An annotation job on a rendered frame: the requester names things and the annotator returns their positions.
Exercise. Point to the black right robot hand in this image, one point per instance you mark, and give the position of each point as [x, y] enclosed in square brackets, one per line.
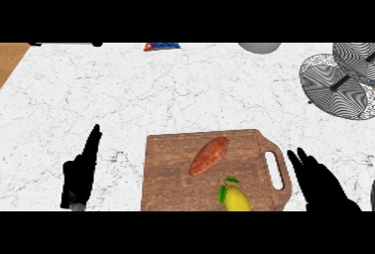
[320, 185]

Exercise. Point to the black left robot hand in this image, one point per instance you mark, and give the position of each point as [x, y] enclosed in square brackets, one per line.
[81, 172]

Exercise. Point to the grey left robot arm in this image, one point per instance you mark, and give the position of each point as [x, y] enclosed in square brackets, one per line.
[78, 207]

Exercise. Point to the yellow lemon with green leaves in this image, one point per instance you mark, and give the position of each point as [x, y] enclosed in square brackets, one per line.
[236, 198]

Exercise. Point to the brown wooden cutting board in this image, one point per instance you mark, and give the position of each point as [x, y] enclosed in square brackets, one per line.
[196, 178]

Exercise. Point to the orange sweet potato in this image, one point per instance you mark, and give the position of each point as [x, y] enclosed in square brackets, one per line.
[209, 156]

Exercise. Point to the white appliance with black feet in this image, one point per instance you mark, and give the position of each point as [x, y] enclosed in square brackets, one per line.
[66, 43]

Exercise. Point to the blue and orange packet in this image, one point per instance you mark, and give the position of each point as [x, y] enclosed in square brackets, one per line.
[162, 46]

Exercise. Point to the grey round bowl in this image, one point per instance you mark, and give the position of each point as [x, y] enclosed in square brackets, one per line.
[261, 47]

